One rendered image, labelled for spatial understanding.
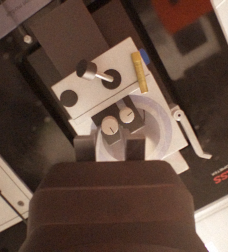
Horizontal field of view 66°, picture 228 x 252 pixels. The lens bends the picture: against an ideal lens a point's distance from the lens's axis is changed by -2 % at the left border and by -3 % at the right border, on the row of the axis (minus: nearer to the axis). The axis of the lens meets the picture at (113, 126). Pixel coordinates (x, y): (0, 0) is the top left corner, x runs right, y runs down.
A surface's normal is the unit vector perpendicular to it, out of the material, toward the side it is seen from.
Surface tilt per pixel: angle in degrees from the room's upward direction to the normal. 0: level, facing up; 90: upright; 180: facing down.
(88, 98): 90
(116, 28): 90
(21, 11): 90
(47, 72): 90
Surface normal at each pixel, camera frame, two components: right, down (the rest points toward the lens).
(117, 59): 0.03, 0.28
